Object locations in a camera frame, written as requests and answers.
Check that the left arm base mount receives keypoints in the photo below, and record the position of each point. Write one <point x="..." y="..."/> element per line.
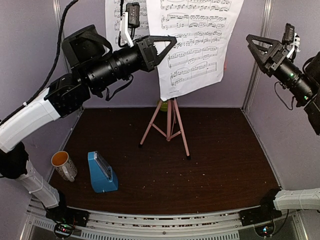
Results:
<point x="66" y="219"/>

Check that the sheet music page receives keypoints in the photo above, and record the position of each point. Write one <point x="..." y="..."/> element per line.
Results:
<point x="112" y="20"/>
<point x="203" y="29"/>

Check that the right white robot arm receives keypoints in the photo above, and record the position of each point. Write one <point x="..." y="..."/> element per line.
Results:
<point x="304" y="84"/>

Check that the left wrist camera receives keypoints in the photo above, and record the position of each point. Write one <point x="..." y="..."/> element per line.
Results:
<point x="129" y="22"/>

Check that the patterned ceramic mug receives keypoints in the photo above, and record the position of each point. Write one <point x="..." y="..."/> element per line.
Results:
<point x="63" y="164"/>

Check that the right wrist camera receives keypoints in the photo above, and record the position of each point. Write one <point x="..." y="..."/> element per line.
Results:
<point x="291" y="41"/>

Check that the aluminium front rail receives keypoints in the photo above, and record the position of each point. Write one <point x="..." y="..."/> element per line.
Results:
<point x="220" y="225"/>

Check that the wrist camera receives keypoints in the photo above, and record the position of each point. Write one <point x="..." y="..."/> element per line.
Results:
<point x="291" y="41"/>
<point x="129" y="22"/>

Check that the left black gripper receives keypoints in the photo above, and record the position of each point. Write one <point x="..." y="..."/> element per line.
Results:
<point x="149" y="55"/>

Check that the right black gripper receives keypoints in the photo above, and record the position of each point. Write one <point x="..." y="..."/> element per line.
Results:
<point x="275" y="49"/>

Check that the blue metronome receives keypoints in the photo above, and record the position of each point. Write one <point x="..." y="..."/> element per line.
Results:
<point x="102" y="176"/>

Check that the pink perforated music stand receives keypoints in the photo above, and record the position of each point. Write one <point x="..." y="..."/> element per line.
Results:
<point x="174" y="125"/>

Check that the green plastic bowl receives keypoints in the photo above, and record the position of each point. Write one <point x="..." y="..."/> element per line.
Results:
<point x="164" y="106"/>

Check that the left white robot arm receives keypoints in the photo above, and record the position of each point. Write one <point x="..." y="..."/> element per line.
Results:
<point x="94" y="67"/>

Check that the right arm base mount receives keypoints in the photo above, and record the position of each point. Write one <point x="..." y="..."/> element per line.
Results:
<point x="262" y="216"/>

